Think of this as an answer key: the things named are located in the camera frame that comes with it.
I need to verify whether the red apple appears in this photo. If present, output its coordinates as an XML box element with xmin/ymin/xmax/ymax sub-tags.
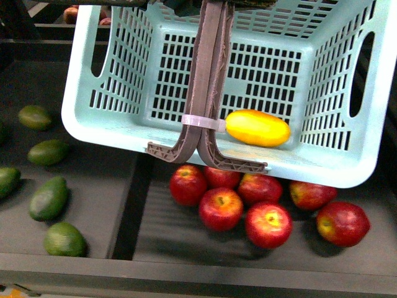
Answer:
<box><xmin>237</xmin><ymin>174</ymin><xmax>283</xmax><ymax>206</ymax></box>
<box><xmin>203</xmin><ymin>166</ymin><xmax>242</xmax><ymax>189</ymax></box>
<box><xmin>245</xmin><ymin>202</ymin><xmax>293</xmax><ymax>250</ymax></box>
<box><xmin>316</xmin><ymin>201</ymin><xmax>371</xmax><ymax>248</ymax></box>
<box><xmin>198</xmin><ymin>187</ymin><xmax>244</xmax><ymax>232</ymax></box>
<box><xmin>289</xmin><ymin>181</ymin><xmax>337</xmax><ymax>211</ymax></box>
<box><xmin>169</xmin><ymin>165</ymin><xmax>208</xmax><ymax>207</ymax></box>

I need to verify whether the green avocado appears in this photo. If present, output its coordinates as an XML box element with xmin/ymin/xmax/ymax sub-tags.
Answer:
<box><xmin>0</xmin><ymin>167</ymin><xmax>21</xmax><ymax>199</ymax></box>
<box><xmin>29</xmin><ymin>176</ymin><xmax>69</xmax><ymax>222</ymax></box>
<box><xmin>18</xmin><ymin>105</ymin><xmax>53</xmax><ymax>131</ymax></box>
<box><xmin>43</xmin><ymin>222</ymin><xmax>87</xmax><ymax>257</ymax></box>
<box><xmin>27</xmin><ymin>139</ymin><xmax>70</xmax><ymax>166</ymax></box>

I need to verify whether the black display shelf tray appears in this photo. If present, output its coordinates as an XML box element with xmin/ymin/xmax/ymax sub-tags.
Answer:
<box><xmin>1</xmin><ymin>26</ymin><xmax>396</xmax><ymax>297</ymax></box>

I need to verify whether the yellow mango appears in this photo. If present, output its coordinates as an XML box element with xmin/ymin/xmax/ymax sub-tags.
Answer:
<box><xmin>225</xmin><ymin>109</ymin><xmax>291</xmax><ymax>147</ymax></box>

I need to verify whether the light blue plastic basket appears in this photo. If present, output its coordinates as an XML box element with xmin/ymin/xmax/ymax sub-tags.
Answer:
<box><xmin>61</xmin><ymin>1</ymin><xmax>396</xmax><ymax>188</ymax></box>

